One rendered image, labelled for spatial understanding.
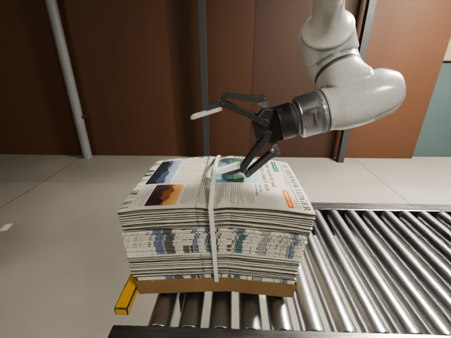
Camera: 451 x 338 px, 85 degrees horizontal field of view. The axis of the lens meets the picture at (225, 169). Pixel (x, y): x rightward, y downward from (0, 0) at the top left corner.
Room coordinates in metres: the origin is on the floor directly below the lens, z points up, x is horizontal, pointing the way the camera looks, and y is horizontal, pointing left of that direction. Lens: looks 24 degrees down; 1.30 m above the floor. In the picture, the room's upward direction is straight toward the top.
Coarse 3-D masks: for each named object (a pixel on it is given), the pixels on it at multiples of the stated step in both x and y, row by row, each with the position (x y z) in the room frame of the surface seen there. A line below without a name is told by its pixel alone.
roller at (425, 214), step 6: (420, 216) 0.74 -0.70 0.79; (426, 216) 0.73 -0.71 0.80; (432, 216) 0.73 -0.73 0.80; (426, 222) 0.71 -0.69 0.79; (432, 222) 0.69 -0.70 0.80; (438, 222) 0.69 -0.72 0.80; (432, 228) 0.68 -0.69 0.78; (438, 228) 0.66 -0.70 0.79; (444, 228) 0.66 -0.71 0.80; (438, 234) 0.65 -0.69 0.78; (444, 234) 0.63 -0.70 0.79; (450, 234) 0.63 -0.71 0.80; (444, 240) 0.62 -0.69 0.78; (450, 240) 0.61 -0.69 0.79; (450, 246) 0.59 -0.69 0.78
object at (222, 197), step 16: (208, 160) 0.65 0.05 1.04; (224, 160) 0.65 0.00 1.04; (208, 176) 0.55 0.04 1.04; (224, 176) 0.54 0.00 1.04; (208, 192) 0.47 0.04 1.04; (224, 192) 0.46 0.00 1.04; (224, 208) 0.41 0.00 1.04; (208, 224) 0.41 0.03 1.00; (224, 224) 0.41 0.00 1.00; (208, 240) 0.41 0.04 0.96; (224, 240) 0.40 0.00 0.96; (208, 256) 0.40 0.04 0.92; (224, 256) 0.40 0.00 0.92; (208, 272) 0.40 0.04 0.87; (224, 272) 0.40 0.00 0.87
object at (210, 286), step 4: (204, 280) 0.40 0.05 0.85; (208, 280) 0.40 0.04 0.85; (212, 280) 0.40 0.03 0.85; (220, 280) 0.40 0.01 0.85; (224, 280) 0.40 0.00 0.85; (208, 284) 0.40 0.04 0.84; (212, 284) 0.40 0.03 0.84; (216, 284) 0.40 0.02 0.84; (220, 284) 0.40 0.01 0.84; (224, 284) 0.40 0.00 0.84; (208, 288) 0.40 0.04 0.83; (212, 288) 0.40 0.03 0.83; (216, 288) 0.40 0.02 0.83; (220, 288) 0.40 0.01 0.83; (224, 288) 0.40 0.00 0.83
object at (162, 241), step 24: (168, 168) 0.61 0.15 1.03; (192, 168) 0.60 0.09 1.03; (144, 192) 0.48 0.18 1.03; (168, 192) 0.47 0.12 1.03; (192, 192) 0.47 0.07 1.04; (120, 216) 0.41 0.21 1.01; (144, 216) 0.41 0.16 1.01; (168, 216) 0.41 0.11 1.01; (192, 216) 0.41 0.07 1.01; (144, 240) 0.41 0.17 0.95; (168, 240) 0.41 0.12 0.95; (192, 240) 0.41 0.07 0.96; (144, 264) 0.41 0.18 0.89; (168, 264) 0.40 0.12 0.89; (192, 264) 0.40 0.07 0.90
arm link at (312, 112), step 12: (300, 96) 0.53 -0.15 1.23; (312, 96) 0.51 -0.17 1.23; (300, 108) 0.50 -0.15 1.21; (312, 108) 0.49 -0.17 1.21; (324, 108) 0.49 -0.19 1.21; (300, 120) 0.50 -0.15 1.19; (312, 120) 0.49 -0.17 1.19; (324, 120) 0.49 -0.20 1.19; (300, 132) 0.52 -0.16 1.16; (312, 132) 0.50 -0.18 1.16; (324, 132) 0.51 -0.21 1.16
